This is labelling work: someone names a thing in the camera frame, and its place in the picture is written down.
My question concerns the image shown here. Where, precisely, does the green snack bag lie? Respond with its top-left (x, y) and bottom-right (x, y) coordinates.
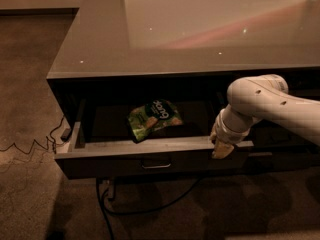
top-left (127, 99), bottom-right (183, 143)

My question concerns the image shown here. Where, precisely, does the thin zigzag floor cable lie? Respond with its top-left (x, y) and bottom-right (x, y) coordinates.
top-left (0, 117), bottom-right (73, 155)

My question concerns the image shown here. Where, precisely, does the black power adapter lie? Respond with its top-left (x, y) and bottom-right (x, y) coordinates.
top-left (60, 128), bottom-right (71, 141)

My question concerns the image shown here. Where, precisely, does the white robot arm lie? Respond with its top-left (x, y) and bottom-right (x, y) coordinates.
top-left (210, 74), bottom-right (320, 159)

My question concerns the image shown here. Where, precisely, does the grey drawer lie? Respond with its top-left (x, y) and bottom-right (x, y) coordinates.
top-left (55, 101), bottom-right (253, 179)
top-left (244, 129), bottom-right (320, 173)

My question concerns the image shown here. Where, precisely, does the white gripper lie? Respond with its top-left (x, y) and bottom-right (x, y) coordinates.
top-left (210, 108), bottom-right (252, 159)

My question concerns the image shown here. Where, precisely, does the grey drawer cabinet counter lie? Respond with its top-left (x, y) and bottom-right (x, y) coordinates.
top-left (45, 0), bottom-right (320, 182)

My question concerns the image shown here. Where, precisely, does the thick black floor cable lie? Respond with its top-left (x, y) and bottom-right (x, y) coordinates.
top-left (95, 176), bottom-right (203, 240)

